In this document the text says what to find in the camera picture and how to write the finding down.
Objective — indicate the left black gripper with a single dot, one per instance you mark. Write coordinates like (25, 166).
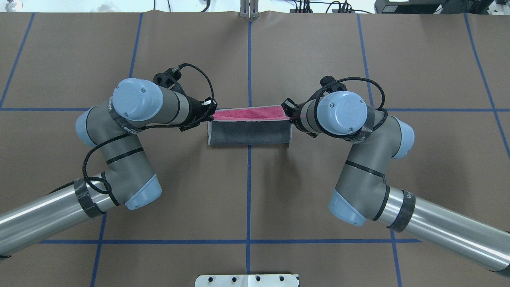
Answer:
(196, 110)

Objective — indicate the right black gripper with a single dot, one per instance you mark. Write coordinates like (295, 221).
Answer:
(293, 112)

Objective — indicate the pink and grey towel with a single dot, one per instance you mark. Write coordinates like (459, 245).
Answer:
(262, 125)

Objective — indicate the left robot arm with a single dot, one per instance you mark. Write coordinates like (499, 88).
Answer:
(116, 171)

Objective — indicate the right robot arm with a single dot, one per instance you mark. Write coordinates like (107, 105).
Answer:
(361, 192)

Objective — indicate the brown paper table cover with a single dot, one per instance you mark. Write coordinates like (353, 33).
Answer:
(260, 209)

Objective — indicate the black device top right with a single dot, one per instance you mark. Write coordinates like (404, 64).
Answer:
(432, 6)

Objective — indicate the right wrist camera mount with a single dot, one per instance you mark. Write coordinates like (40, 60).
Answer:
(330, 85)

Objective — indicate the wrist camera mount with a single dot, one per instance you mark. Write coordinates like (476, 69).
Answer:
(169, 80)
(330, 85)

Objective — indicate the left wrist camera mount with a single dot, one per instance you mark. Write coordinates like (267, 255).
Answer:
(169, 80)

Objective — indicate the aluminium camera post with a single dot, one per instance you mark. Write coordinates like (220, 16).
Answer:
(249, 9)

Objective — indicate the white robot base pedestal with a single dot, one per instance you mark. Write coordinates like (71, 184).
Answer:
(248, 280)

